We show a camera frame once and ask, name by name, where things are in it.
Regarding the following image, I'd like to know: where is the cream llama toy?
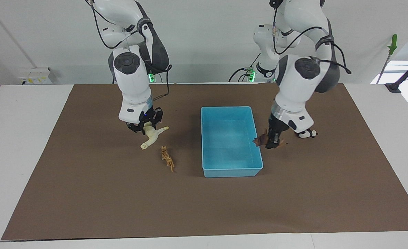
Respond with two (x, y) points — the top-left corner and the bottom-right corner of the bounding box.
(140, 121), (170, 150)

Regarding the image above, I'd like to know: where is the black clamp stand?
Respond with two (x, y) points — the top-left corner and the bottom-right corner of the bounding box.
(385, 55), (408, 93)

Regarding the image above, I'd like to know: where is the black white panda toy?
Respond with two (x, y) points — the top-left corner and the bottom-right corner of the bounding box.
(298, 129), (319, 139)

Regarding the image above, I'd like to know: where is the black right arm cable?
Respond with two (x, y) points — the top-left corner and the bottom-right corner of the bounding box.
(88, 0), (173, 101)

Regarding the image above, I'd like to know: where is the orange striped tiger toy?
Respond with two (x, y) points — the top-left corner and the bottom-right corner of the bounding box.
(161, 146), (176, 173)

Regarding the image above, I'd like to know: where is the brown table mat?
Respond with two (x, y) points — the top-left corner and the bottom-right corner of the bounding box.
(1, 83), (408, 240)

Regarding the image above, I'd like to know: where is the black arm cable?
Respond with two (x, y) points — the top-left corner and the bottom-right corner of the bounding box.
(272, 7), (352, 75)
(88, 0), (173, 101)

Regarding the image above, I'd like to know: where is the green handled tool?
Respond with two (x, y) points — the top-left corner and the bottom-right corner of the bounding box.
(377, 34), (398, 84)

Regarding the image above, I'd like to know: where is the black base power cable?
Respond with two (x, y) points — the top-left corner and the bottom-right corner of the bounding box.
(228, 51), (262, 83)

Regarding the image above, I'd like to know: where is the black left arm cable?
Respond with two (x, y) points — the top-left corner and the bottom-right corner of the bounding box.
(272, 7), (352, 75)

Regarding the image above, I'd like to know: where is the blue plastic storage box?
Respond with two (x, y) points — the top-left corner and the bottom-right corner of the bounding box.
(200, 106), (264, 178)

